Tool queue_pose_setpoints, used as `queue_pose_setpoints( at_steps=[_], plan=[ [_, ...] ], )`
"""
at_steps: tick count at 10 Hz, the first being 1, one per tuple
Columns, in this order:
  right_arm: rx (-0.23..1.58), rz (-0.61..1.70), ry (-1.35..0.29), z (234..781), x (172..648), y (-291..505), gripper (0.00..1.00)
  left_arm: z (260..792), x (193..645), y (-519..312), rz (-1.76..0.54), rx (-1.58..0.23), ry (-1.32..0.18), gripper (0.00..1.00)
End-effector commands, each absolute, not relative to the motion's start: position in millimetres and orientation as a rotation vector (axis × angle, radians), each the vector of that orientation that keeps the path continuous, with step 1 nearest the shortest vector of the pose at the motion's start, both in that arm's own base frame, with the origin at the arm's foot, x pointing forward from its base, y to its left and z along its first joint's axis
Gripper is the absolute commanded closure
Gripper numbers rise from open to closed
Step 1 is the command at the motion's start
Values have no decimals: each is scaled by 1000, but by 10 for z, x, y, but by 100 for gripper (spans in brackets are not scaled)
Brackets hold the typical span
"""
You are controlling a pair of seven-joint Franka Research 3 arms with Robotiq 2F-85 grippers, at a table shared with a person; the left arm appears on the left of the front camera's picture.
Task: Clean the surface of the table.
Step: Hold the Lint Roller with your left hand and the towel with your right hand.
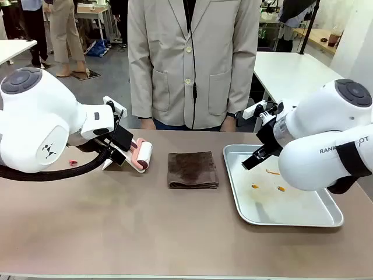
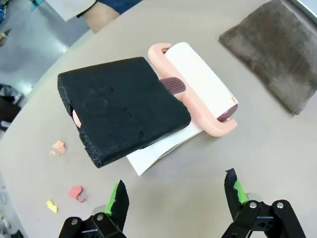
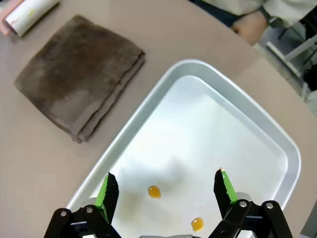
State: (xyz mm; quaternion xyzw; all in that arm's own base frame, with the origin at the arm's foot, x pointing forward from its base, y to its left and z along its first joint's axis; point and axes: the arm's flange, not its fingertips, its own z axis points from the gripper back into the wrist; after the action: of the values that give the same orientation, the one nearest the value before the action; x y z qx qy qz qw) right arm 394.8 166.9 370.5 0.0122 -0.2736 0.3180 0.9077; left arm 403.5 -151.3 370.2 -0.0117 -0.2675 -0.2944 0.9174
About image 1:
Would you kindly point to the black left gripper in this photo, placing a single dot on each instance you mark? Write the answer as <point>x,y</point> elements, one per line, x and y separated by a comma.
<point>103,145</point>

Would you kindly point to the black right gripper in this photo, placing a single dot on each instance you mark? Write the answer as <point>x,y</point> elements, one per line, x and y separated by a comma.
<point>272,134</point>

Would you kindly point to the pink lint roller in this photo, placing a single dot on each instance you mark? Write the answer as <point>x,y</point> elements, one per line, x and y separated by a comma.
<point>144,154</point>

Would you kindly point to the brown cloth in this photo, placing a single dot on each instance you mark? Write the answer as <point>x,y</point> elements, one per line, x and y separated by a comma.
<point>192,170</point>

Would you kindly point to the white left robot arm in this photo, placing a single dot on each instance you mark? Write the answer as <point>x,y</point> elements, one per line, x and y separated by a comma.
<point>35,116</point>

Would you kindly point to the person's left forearm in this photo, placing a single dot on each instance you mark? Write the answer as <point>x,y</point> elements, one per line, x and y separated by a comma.
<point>242,87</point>

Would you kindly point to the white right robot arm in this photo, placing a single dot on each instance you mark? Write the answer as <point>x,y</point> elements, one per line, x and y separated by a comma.
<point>320,116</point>

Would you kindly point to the person's right forearm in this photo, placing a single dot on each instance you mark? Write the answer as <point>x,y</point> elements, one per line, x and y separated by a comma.
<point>140,87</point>

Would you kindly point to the person's left hand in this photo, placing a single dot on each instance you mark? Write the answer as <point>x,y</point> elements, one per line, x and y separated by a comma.
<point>228,125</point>

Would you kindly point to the person's right hand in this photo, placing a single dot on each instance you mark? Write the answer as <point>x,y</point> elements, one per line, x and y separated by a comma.
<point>148,124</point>

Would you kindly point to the long orange sauce stain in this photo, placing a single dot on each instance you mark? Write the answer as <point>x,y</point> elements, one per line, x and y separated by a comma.
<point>272,172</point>

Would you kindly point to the small orange sauce stain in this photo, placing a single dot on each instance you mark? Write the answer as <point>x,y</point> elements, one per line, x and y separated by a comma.
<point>281,188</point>
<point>255,186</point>

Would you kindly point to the red paper scrap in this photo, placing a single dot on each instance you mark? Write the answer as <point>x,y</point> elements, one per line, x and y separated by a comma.
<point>73,162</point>

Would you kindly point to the black wristwatch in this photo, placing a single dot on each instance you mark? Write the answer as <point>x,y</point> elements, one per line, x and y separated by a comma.
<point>230,115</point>

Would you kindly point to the metal baking tray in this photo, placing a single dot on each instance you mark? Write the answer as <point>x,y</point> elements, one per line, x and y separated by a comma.
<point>262,210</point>

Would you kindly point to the black floor plate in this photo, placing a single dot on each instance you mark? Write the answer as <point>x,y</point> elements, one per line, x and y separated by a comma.
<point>86,74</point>

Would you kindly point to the large white table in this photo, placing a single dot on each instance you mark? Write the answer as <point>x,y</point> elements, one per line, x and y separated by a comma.
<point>291,73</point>

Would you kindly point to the blue plastic bag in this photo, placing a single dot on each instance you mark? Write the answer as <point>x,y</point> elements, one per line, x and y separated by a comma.
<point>97,48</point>

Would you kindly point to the person in beige jacket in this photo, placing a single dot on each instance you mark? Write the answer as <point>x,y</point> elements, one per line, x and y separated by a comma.
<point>192,58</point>

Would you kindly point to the bystander in beige trousers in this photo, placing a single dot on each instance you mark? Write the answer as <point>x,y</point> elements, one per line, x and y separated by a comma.
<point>68,35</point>

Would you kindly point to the wooden side table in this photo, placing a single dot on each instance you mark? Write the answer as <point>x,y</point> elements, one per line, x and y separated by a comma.
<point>317,39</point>

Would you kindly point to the black tripod pole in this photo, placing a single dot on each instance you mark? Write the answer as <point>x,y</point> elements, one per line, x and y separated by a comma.
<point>309,26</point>

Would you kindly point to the bottle with red drink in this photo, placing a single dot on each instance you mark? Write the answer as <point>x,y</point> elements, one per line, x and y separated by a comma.
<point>333,38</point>

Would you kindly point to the wooden background desk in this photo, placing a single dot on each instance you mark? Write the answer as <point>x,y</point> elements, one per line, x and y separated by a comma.
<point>93,13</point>

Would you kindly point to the bystander in dark trousers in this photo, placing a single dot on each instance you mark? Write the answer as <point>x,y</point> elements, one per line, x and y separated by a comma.
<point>36,32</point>

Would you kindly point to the small white table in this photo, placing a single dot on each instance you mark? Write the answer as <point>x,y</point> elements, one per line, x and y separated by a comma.
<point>14,48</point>

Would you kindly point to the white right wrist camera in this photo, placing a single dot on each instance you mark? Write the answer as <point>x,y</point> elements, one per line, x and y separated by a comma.
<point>253,110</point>

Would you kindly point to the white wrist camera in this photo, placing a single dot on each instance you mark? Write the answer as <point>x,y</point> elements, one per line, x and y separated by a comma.
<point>115,106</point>
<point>253,110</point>

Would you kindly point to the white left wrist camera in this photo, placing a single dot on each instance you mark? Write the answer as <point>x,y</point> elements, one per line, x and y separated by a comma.
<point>115,106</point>

